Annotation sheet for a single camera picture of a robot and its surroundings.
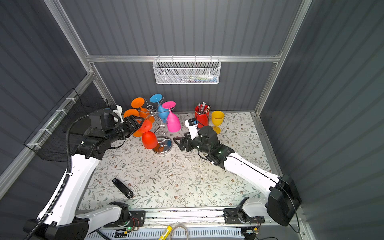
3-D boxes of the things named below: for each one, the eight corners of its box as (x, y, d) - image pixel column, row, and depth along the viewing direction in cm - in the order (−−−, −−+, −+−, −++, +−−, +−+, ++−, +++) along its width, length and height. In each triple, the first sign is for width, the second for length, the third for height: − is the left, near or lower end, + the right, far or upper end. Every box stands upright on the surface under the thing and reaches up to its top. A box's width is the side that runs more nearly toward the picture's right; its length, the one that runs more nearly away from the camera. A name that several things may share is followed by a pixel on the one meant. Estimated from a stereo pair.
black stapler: (113, 183, 87) (110, 181, 84) (118, 178, 89) (116, 176, 86) (129, 199, 81) (127, 198, 79) (134, 194, 83) (132, 192, 81)
